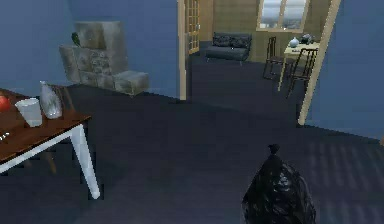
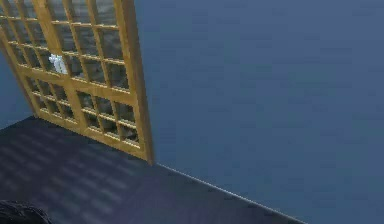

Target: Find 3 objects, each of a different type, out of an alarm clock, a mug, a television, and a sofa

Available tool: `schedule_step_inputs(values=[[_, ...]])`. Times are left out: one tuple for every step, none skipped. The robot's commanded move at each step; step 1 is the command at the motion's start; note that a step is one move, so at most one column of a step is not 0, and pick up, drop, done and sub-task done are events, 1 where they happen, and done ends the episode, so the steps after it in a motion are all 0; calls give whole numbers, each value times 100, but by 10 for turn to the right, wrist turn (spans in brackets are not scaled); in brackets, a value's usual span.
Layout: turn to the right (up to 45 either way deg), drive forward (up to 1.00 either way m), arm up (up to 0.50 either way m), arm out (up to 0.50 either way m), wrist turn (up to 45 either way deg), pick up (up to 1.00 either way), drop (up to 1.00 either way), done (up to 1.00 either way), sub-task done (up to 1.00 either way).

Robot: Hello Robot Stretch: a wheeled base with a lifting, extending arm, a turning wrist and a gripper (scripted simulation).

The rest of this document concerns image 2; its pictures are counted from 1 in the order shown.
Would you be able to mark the black round object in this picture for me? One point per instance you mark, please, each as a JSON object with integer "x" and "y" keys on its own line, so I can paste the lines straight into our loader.
{"x": 20, "y": 213}

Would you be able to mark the wooden lattice glass door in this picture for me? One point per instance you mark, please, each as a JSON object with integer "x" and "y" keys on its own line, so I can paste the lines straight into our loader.
{"x": 133, "y": 83}

